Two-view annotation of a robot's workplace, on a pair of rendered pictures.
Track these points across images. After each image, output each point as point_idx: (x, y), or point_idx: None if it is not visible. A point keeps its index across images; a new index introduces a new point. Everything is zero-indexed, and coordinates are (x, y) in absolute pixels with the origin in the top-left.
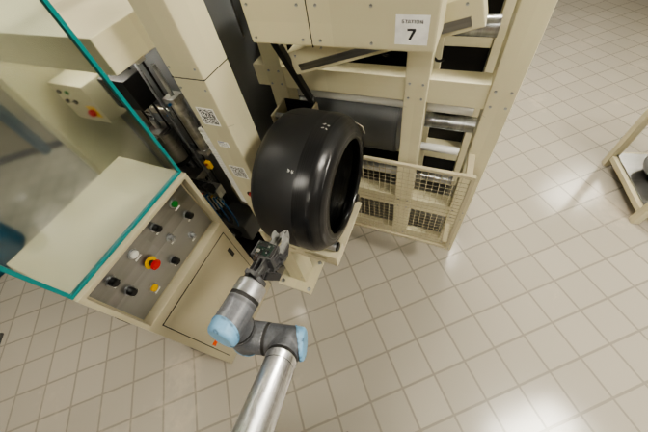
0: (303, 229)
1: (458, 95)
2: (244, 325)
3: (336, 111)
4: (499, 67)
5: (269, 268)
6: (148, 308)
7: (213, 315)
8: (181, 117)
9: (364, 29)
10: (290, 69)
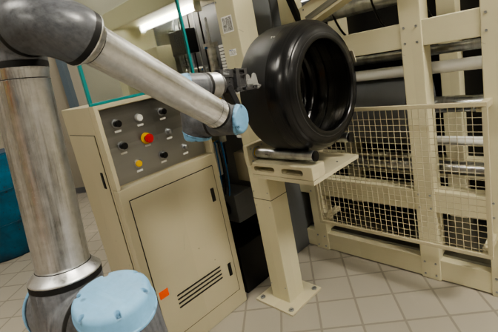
0: (273, 80)
1: (451, 28)
2: (198, 84)
3: None
4: None
5: (233, 86)
6: (126, 179)
7: (173, 253)
8: (211, 59)
9: None
10: None
